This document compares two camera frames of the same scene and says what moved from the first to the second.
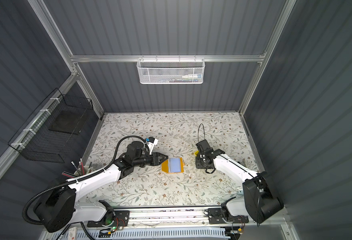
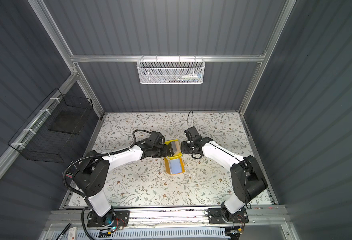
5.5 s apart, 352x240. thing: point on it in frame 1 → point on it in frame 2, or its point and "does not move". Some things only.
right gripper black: (198, 164) → (183, 147)
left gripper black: (156, 161) → (165, 153)
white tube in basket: (190, 77) does not move
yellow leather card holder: (173, 165) does not move
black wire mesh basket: (49, 135) does not move
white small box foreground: (72, 233) does not move
